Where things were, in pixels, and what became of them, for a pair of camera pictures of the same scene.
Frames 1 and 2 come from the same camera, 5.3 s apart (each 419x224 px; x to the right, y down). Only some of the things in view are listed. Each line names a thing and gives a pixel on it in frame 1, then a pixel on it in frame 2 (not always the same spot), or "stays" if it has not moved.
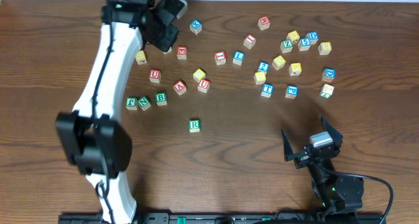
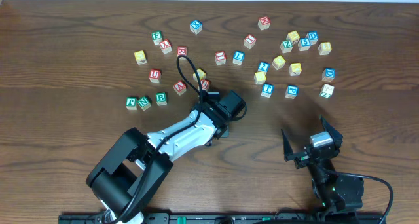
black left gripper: (165, 30) → (224, 131)
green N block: (144, 103) stays
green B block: (161, 99) stays
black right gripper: (308, 153) stays
